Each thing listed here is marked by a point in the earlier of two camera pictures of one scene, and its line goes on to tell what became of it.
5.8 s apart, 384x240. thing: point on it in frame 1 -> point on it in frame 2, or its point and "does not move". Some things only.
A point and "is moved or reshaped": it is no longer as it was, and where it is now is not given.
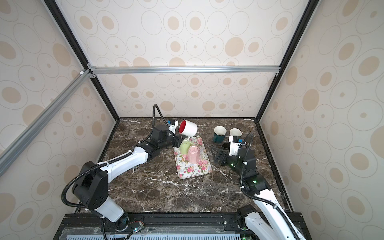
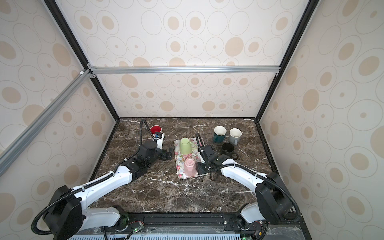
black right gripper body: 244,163 -> 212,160
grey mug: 235,132 is moved or reshaped
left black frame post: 74,45 does not move
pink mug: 193,154 -> 190,169
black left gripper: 177,142 -> 171,151
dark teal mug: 219,133 does not move
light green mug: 184,147 does not move
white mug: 187,129 is moved or reshaped
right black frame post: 306,15 does not move
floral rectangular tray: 185,169 does not move
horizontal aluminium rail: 119,70 does not move
